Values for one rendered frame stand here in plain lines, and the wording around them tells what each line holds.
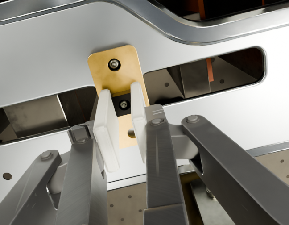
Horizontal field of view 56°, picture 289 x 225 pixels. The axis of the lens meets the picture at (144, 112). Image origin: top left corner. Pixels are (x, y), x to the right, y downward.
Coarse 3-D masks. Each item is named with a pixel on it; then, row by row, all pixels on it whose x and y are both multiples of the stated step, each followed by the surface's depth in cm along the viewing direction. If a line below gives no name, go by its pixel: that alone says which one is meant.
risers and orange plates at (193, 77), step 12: (180, 0) 46; (192, 0) 38; (180, 12) 37; (192, 12) 33; (204, 12) 36; (204, 60) 35; (180, 72) 35; (192, 72) 35; (204, 72) 35; (180, 84) 38; (192, 84) 36; (204, 84) 36; (192, 96) 36
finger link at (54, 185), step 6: (90, 126) 17; (96, 144) 15; (96, 150) 14; (66, 156) 14; (96, 156) 14; (102, 156) 15; (66, 162) 14; (102, 162) 15; (60, 168) 13; (102, 168) 15; (54, 174) 13; (60, 174) 14; (54, 180) 14; (60, 180) 14; (48, 186) 14; (54, 186) 14; (60, 186) 14; (54, 192) 14
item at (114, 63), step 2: (114, 58) 21; (110, 60) 21; (112, 60) 21; (114, 60) 21; (116, 60) 21; (118, 60) 21; (110, 62) 21; (112, 62) 21; (114, 62) 21; (116, 62) 21; (118, 62) 21; (110, 64) 21; (112, 64) 21; (114, 64) 21; (116, 64) 21; (118, 64) 21; (110, 66) 21; (112, 66) 21; (114, 66) 21; (116, 66) 21; (114, 68) 21
